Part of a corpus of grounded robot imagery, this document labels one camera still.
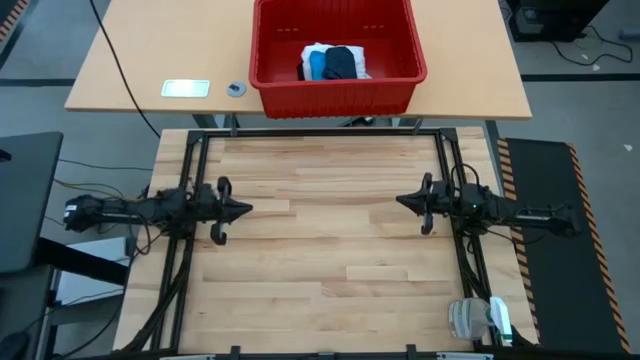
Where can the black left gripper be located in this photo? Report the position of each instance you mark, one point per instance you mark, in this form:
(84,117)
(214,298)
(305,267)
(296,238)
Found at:
(202,205)

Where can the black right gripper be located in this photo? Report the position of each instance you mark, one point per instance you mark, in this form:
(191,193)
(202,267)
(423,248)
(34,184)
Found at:
(447,202)

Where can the red plastic laundry bin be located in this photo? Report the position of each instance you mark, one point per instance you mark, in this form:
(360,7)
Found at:
(340,95)

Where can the white garment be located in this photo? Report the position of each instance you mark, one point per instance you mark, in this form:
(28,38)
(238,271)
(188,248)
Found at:
(362,60)

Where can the navy blue garment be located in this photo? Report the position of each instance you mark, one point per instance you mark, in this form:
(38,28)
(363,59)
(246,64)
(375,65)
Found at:
(340,62)

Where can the bright blue garment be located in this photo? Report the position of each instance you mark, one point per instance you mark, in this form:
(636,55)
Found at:
(316,65)

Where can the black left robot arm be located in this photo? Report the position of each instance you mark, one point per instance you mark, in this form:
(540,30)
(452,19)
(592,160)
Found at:
(125,210)

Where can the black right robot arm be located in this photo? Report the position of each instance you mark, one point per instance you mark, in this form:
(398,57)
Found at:
(530,217)

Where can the grey round desk grommet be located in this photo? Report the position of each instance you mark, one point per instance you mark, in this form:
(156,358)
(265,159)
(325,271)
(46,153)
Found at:
(236,89)

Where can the white rectangular pad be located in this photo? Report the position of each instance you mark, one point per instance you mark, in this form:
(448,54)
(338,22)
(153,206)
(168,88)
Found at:
(185,88)

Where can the white and clear handheld device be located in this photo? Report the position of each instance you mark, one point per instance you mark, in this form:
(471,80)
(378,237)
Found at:
(480,320)

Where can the white box under side table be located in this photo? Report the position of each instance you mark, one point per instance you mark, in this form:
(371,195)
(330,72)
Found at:
(95,270)

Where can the black floor mat striped edge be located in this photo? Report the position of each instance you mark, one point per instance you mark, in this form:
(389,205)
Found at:
(12,17)
(560,260)

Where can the beige wooden desk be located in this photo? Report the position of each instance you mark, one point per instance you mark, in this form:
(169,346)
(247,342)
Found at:
(150,50)

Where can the black side tabletop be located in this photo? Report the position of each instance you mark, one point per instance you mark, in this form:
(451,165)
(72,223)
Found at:
(25,200)

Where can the black floor equipment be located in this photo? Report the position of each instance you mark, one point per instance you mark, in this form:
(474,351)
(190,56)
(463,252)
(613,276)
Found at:
(555,17)

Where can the black aluminium table frame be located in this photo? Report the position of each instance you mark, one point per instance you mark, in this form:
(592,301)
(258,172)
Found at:
(196,135)

